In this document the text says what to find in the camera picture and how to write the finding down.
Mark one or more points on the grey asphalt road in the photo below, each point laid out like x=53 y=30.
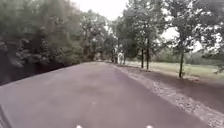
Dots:
x=93 y=96

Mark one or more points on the pale gravel strip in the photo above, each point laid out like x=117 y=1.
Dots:
x=173 y=98

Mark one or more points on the robot's own part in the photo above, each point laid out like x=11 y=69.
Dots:
x=79 y=126

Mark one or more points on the dense wood of trees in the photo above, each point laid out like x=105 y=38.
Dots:
x=43 y=33

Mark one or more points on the row of trees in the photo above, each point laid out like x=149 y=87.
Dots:
x=181 y=30

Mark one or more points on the green grass field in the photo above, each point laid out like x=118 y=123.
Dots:
x=196 y=69

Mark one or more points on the dark bare earth strip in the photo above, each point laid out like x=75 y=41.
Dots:
x=196 y=88

